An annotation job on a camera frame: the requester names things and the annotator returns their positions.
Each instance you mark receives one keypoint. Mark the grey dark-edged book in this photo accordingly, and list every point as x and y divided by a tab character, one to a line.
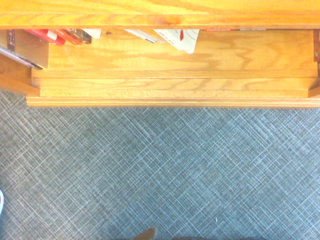
15	56

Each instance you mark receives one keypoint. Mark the thin white striped book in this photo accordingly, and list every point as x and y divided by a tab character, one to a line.
143	35

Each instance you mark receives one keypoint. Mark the thin red-edged book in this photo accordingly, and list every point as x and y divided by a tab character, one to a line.
233	29

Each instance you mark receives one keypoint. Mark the white rounded object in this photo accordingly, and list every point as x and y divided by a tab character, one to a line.
1	202

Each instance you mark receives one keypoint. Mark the white leaning book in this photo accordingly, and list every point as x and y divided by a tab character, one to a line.
180	38

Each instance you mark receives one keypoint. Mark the dark brown spined book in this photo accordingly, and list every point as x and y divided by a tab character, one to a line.
86	36

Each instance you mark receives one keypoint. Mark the red leaning book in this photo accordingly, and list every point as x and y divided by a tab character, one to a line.
43	35

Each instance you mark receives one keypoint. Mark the small white book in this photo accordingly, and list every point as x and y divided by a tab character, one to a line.
95	32

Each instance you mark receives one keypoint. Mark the brown hardcover book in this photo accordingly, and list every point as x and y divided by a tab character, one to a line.
27	47

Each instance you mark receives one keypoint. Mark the orange spined book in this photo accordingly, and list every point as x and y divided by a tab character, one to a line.
71	37

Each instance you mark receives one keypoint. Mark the wooden oak bookshelf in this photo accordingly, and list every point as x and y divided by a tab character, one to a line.
160	62

